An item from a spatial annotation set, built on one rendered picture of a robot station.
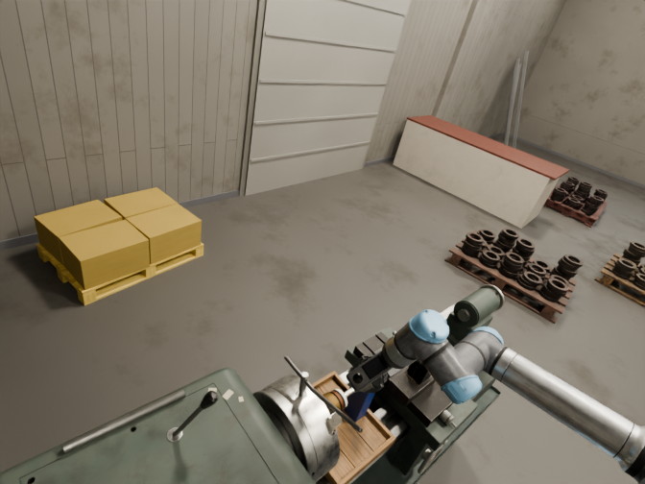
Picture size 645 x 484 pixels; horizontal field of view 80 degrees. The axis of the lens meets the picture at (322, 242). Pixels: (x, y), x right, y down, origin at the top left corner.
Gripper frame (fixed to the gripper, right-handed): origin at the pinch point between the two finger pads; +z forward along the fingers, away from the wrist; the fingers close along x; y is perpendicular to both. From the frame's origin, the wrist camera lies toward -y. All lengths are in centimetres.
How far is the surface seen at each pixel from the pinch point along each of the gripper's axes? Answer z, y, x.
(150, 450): 18, -48, 13
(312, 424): 16.1, -8.2, -1.9
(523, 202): 136, 516, 98
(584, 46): -1, 1097, 378
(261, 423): 15.1, -21.5, 5.5
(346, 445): 48, 16, -13
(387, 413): 50, 41, -13
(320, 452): 19.1, -8.7, -9.1
